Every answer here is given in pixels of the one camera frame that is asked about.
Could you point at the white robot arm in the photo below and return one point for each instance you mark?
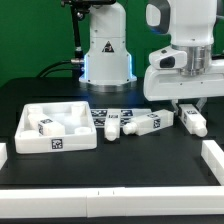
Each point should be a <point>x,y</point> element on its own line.
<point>167,42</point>

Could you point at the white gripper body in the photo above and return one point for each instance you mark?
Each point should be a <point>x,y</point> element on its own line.
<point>171,85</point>

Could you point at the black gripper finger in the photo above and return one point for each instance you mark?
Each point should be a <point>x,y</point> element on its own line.
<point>201,102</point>
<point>175,106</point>

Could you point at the white front barrier rail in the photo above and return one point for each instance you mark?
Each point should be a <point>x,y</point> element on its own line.
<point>107,202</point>

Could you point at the white marker sheet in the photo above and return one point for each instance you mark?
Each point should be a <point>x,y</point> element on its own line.
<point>100,115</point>

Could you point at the white left barrier block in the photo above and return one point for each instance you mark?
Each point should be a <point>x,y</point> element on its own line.
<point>3,154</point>

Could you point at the white desk top tray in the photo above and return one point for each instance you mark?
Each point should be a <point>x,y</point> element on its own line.
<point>80,131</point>

